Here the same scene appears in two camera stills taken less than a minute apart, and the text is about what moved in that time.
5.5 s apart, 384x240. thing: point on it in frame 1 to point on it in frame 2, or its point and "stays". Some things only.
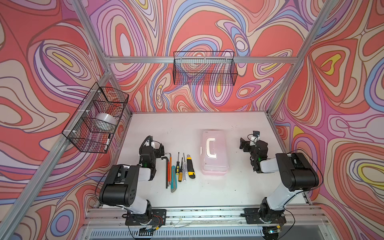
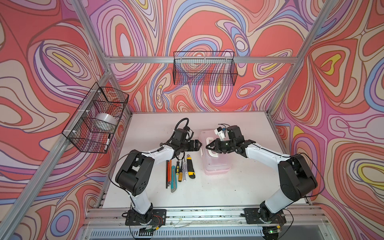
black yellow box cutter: [191, 172] stays
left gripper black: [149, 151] to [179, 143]
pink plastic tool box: [214, 152] stays
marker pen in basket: [107, 142] stays
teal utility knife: [173, 179] stays
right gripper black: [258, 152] to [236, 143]
